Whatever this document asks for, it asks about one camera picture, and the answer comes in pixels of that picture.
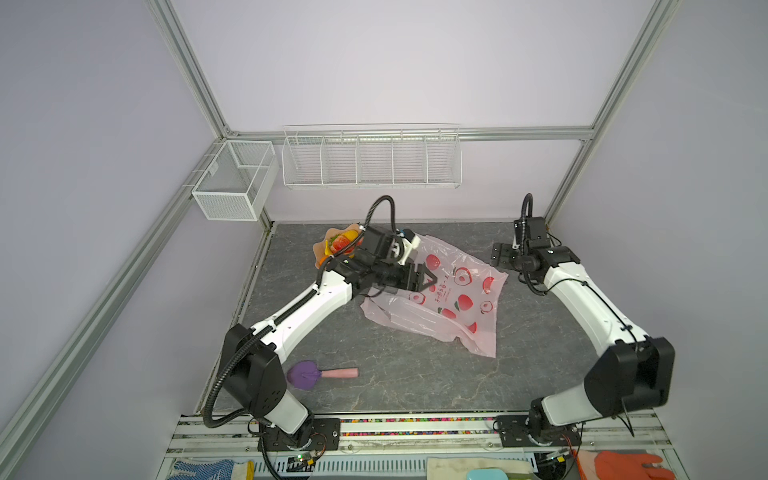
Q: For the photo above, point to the purple spatula pink handle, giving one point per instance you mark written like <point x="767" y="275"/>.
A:
<point x="304" y="375"/>

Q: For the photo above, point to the aluminium mounting rail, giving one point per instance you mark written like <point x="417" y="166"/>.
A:
<point x="446" y="432"/>

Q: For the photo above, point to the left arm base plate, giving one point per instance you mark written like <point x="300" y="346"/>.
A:
<point x="314" y="434"/>

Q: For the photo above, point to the blue white knit glove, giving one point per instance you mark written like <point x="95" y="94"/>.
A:
<point x="219" y="470"/>

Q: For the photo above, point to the orange rubber glove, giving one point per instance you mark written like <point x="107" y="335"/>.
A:
<point x="608" y="465"/>

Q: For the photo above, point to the white mesh box basket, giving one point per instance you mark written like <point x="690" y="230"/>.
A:
<point x="237" y="181"/>

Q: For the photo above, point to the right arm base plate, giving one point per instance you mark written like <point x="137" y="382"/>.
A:
<point x="510" y="431"/>

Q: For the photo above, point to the pink fruit print plastic bag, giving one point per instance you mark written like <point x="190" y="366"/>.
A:
<point x="462" y="305"/>

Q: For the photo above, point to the beige folded cloth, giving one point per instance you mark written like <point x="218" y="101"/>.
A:
<point x="457" y="468"/>

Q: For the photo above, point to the teal container lid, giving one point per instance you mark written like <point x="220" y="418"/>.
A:
<point x="486" y="474"/>

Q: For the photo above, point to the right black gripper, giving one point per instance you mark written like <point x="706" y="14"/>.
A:
<point x="501" y="255"/>

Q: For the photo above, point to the white wire wall basket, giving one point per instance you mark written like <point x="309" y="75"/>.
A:
<point x="356" y="156"/>

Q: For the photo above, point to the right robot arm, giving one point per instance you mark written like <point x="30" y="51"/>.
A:
<point x="633" y="370"/>

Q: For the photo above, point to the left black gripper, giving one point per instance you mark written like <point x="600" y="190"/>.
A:
<point x="408" y="273"/>

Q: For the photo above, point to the red strawberry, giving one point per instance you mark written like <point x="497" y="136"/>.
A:
<point x="341" y="241"/>

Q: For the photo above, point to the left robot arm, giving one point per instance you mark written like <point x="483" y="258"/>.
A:
<point x="250" y="379"/>

